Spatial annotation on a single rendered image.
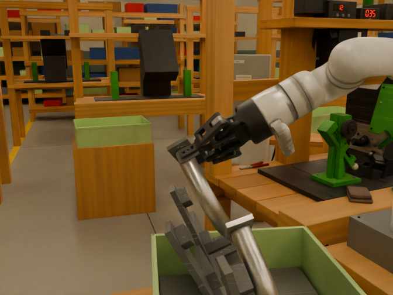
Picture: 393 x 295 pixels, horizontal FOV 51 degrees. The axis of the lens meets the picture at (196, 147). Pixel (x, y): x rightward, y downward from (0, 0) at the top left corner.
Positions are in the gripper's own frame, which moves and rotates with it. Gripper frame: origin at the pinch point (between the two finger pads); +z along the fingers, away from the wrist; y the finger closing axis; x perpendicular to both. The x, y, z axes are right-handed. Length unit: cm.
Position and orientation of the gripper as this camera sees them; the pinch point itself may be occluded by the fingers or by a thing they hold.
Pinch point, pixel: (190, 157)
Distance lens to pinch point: 72.5
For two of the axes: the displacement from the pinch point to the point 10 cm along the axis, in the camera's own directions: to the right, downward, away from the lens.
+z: -8.6, 5.0, 0.7
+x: 4.0, 7.6, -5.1
